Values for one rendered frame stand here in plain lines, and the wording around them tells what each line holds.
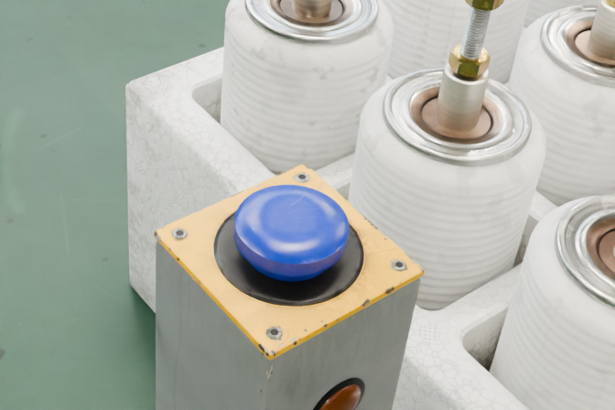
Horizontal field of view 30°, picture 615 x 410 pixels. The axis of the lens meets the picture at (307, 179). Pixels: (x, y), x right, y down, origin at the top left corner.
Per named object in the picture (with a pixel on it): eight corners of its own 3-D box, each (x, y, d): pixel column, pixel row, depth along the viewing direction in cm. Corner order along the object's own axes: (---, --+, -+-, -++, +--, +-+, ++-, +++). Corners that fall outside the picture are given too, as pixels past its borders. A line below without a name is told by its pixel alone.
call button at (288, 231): (365, 270, 41) (372, 230, 40) (277, 318, 39) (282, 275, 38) (296, 207, 43) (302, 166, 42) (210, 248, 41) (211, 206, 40)
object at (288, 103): (276, 311, 71) (301, 77, 59) (186, 223, 77) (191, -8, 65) (387, 248, 77) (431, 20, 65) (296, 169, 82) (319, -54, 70)
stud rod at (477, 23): (464, 102, 57) (494, -31, 52) (447, 92, 57) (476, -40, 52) (475, 92, 57) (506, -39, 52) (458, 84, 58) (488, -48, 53)
